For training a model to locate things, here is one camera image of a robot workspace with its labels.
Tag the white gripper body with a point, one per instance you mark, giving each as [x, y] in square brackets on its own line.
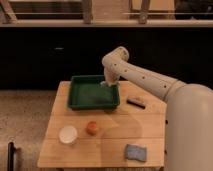
[110, 77]

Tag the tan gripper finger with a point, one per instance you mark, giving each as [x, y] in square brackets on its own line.
[104, 84]

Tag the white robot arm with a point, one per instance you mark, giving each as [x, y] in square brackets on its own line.
[189, 112]

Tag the green plastic tray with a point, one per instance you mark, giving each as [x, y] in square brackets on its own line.
[86, 92]

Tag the black and tan brush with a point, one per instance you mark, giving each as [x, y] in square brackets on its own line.
[136, 101]

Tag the orange small cup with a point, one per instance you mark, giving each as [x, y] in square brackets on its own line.
[92, 128]

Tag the wooden folding table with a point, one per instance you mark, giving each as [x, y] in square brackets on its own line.
[128, 124]

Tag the white round bowl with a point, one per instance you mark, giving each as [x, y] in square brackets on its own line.
[68, 135]

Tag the blue sponge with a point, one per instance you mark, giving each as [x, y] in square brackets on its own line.
[134, 152]

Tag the wooden railing shelf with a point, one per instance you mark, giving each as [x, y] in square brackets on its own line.
[106, 13]

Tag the black chair post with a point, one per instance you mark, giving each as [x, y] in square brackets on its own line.
[11, 152]

